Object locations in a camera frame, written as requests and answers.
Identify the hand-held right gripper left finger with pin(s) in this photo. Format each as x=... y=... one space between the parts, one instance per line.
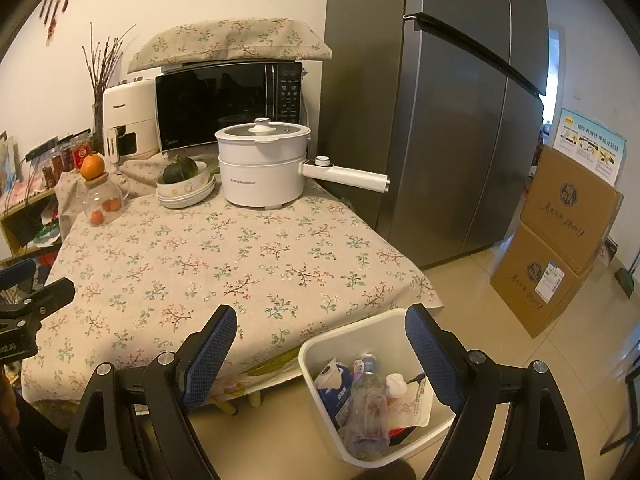
x=210 y=360

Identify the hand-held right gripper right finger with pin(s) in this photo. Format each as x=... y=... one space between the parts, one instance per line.
x=435 y=360

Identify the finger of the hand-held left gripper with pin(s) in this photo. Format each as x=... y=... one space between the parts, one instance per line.
x=17 y=274
x=47 y=297

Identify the white tissue wad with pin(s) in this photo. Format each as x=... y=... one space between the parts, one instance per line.
x=396 y=386

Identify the orange white snack bag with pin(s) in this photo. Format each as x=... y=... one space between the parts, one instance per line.
x=412 y=405

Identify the clear plastic bottle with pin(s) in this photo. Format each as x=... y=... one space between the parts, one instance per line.
x=367 y=410

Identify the white blue carton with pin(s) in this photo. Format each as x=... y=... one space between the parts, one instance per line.
x=332 y=390

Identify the white trash bin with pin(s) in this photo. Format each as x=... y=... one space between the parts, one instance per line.
x=320 y=350

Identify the wooden shelf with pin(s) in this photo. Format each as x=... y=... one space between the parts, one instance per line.
x=20 y=215

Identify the white table leg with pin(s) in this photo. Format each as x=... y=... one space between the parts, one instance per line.
x=255 y=398

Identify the small orange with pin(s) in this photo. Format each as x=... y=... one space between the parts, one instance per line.
x=96 y=216
x=112 y=205

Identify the floral tablecloth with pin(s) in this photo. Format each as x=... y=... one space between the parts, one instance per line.
x=200 y=260

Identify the dark spice jar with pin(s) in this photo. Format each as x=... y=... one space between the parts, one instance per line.
x=51 y=167
x=66 y=157

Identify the glass jar with wooden lid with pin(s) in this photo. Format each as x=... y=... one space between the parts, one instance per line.
x=102 y=195

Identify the cardboard box with white label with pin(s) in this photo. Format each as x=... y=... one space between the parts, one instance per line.
x=530 y=285

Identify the large orange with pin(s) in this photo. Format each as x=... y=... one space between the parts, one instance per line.
x=92 y=166

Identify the white plain bowl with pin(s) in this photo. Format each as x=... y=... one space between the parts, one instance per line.
x=185 y=201

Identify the white patterned bowl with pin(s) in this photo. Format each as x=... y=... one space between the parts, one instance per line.
x=192 y=182

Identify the green pumpkin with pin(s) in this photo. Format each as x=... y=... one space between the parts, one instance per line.
x=179 y=171

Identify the white air fryer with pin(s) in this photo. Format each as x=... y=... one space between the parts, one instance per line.
x=130 y=115

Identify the white electric pot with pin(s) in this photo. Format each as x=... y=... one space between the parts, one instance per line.
x=260 y=170

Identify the grey refrigerator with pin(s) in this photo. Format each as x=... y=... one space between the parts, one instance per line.
x=440 y=135

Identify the dried branches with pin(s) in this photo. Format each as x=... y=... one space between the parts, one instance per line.
x=105 y=65

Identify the black microwave oven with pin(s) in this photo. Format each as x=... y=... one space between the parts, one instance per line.
x=215 y=105

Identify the floral microwave cover cloth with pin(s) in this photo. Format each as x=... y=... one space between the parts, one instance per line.
x=225 y=42

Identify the picture frame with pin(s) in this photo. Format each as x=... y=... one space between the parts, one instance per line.
x=9 y=162

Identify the wall poster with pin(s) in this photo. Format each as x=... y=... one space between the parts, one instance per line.
x=592 y=145

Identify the red wall decoration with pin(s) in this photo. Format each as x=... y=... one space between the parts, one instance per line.
x=65 y=0

